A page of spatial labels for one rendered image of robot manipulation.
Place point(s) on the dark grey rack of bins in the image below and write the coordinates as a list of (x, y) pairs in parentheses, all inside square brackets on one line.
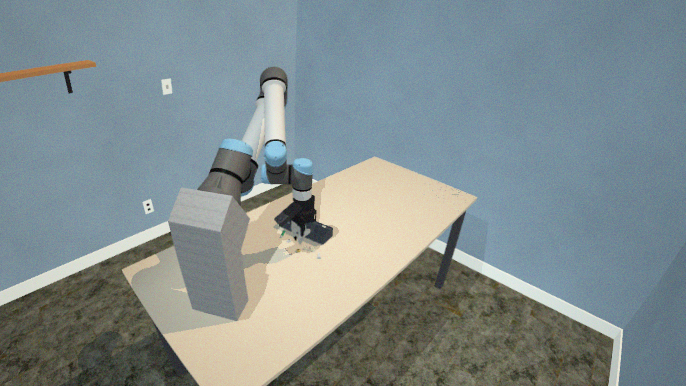
[(318, 234)]

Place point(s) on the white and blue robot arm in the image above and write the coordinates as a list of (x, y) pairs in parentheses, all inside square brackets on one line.
[(235, 162)]

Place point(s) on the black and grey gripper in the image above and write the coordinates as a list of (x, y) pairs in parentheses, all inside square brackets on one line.
[(307, 211)]

